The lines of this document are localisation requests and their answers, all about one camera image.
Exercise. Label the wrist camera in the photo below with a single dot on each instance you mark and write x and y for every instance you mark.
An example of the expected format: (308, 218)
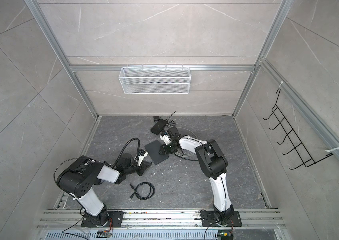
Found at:
(141, 155)
(165, 138)

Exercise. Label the dark grey network switch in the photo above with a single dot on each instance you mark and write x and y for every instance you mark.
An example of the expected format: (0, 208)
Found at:
(153, 150)

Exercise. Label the ribbed black network switch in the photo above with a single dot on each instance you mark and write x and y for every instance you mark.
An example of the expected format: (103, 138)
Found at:
(159, 126)

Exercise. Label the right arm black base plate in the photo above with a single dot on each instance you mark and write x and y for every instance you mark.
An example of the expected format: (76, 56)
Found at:
(216, 219)

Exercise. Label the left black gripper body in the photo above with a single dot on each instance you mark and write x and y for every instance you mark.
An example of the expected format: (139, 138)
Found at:
(140, 169)

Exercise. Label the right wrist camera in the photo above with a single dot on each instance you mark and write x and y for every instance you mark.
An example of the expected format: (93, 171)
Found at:
(165, 138)

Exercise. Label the aluminium mounting rail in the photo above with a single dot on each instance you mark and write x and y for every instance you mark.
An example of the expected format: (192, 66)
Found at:
(167, 219)

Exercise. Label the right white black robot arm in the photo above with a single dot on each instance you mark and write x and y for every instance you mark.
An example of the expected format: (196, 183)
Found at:
(212, 163)

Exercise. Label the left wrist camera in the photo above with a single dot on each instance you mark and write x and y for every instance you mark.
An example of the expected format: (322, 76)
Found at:
(141, 155)

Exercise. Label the black wire hook rack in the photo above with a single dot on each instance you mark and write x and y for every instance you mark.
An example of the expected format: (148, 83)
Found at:
(290, 134)

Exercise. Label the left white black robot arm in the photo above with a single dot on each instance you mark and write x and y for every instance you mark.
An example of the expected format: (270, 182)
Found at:
(79, 178)

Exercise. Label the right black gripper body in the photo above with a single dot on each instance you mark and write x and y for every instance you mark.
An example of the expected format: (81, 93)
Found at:
(168, 149)

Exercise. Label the white wire mesh basket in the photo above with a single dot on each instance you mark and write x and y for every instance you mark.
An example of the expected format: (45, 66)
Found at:
(155, 80)

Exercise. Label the black power adapter with cable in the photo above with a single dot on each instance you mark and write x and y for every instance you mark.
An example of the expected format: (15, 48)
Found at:
(170, 123)

